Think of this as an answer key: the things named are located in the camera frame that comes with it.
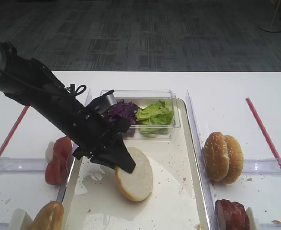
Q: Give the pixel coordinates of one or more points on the tomato slice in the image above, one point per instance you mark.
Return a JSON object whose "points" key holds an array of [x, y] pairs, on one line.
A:
{"points": [[56, 171], [62, 149]]}

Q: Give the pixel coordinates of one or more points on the round floor stand base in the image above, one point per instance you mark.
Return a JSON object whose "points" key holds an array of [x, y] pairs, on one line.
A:
{"points": [[272, 27]]}

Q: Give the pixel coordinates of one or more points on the bun half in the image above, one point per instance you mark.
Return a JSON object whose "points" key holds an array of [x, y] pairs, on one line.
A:
{"points": [[138, 185], [49, 217]]}

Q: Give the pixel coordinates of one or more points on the front tomato slice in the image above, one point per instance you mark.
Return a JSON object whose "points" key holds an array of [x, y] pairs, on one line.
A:
{"points": [[56, 171]]}

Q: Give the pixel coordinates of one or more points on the clear upper right track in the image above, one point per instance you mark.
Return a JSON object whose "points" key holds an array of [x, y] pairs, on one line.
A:
{"points": [[270, 166]]}

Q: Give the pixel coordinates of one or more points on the white pusher block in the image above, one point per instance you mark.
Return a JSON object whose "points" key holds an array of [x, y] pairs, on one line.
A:
{"points": [[253, 222], [49, 152], [20, 220]]}

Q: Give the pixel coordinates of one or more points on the white lower left pusher block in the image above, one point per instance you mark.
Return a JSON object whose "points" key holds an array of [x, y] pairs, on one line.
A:
{"points": [[20, 220]]}

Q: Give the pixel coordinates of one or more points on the clear plastic salad box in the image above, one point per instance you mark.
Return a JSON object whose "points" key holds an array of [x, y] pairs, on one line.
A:
{"points": [[143, 98]]}

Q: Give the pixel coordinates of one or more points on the red straw rail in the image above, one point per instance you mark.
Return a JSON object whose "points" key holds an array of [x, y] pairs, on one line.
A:
{"points": [[13, 129], [264, 132]]}

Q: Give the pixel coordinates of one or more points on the clear upper left track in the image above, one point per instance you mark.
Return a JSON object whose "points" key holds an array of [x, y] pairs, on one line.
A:
{"points": [[20, 165]]}

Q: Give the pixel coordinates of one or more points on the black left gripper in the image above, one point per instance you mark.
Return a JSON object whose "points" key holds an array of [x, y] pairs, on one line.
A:
{"points": [[96, 137]]}

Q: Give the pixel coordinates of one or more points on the brown meat patty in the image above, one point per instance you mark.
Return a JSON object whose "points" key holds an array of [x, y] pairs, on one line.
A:
{"points": [[231, 215]]}

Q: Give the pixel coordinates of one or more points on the clear lower right track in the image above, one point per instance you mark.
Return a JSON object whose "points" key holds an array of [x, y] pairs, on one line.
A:
{"points": [[270, 226]]}

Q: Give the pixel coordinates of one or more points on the red left straw rail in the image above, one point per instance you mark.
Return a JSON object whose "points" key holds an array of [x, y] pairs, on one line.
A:
{"points": [[13, 129]]}

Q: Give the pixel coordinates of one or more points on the purple lettuce leaves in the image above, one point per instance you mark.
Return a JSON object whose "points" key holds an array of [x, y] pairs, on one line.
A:
{"points": [[122, 109]]}

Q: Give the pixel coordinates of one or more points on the right sesame top bun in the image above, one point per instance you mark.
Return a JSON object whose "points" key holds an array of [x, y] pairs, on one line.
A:
{"points": [[236, 160]]}

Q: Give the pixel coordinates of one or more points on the red right straw rail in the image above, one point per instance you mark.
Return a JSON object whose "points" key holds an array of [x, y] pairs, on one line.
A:
{"points": [[264, 132]]}

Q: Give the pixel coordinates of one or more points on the sesame bun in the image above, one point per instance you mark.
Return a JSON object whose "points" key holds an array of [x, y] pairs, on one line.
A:
{"points": [[236, 160], [216, 156]]}

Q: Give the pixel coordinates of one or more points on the clear right divider rail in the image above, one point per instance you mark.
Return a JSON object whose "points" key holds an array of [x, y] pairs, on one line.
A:
{"points": [[209, 220]]}

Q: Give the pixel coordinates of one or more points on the white right pusher block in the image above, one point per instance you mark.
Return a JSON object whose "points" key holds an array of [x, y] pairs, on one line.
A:
{"points": [[253, 222]]}

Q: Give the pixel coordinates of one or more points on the clear track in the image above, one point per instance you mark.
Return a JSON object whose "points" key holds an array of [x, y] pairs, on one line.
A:
{"points": [[270, 166], [270, 226], [20, 165]]}

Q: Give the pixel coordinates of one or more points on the green lettuce leaves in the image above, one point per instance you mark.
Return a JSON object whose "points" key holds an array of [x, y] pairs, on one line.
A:
{"points": [[154, 114]]}

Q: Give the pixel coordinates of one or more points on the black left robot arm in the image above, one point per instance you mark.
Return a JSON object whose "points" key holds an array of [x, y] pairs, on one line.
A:
{"points": [[31, 83]]}

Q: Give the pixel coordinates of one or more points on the white metal tray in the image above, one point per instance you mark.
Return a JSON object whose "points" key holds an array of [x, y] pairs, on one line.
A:
{"points": [[94, 201]]}

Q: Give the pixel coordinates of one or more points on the left sesame top bun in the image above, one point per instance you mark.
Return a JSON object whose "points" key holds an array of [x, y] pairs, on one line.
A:
{"points": [[216, 156]]}

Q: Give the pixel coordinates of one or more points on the back tomato slice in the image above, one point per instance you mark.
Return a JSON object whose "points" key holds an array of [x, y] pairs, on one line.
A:
{"points": [[62, 149]]}

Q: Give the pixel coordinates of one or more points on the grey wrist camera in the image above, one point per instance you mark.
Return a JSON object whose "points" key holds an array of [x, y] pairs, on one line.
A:
{"points": [[103, 103]]}

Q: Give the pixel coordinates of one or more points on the white upper left pusher block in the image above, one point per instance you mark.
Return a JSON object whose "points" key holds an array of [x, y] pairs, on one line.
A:
{"points": [[49, 152]]}

